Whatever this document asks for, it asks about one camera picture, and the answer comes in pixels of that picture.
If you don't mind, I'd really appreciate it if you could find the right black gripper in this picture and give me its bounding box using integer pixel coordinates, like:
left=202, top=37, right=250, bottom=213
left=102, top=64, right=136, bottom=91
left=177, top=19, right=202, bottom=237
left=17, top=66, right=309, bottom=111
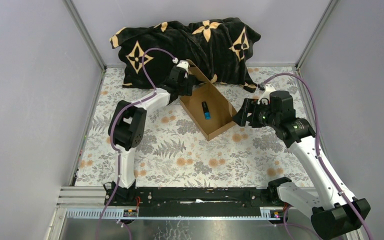
left=231, top=98, right=279, bottom=128

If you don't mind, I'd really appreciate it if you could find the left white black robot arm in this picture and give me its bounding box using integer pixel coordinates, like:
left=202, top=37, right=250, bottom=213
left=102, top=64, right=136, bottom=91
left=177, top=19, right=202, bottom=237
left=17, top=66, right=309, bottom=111
left=105, top=66, right=198, bottom=206

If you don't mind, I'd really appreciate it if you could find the black blanket with tan flowers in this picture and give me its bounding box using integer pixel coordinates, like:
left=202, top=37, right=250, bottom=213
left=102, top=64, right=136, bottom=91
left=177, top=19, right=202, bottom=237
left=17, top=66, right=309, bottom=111
left=109, top=17, right=261, bottom=93

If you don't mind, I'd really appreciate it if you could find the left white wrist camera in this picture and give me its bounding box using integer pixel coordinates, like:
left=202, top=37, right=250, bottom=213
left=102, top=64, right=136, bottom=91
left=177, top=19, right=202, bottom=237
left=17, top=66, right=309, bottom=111
left=176, top=60, right=190, bottom=79

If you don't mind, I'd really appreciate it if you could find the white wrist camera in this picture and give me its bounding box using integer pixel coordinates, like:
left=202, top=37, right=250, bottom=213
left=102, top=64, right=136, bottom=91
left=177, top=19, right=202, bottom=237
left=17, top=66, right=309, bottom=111
left=258, top=83, right=276, bottom=105
left=176, top=60, right=190, bottom=79

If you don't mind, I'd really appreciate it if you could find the brown cardboard box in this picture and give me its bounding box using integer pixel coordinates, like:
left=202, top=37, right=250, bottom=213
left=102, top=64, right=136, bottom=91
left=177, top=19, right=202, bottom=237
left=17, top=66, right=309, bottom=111
left=179, top=60, right=237, bottom=141

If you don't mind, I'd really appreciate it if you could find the black blue marker pen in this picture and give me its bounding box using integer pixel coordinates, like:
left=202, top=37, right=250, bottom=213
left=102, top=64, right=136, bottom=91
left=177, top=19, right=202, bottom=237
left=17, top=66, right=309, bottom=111
left=201, top=101, right=211, bottom=120

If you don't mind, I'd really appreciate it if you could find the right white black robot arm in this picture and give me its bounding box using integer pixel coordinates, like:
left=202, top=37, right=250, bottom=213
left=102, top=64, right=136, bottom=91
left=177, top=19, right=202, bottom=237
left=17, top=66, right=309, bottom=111
left=232, top=90, right=371, bottom=240

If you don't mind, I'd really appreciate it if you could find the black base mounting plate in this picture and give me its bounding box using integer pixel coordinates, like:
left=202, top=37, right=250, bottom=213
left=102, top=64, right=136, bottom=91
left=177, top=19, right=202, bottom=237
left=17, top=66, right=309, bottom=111
left=110, top=186, right=289, bottom=219

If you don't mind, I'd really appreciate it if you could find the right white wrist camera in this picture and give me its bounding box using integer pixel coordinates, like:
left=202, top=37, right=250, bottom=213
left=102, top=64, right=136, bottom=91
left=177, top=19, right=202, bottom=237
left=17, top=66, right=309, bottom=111
left=258, top=83, right=276, bottom=105

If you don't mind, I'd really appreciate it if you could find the aluminium frame rail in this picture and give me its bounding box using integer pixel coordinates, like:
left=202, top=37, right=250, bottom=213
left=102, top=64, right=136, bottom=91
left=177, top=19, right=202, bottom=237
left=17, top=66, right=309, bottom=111
left=56, top=185, right=354, bottom=221

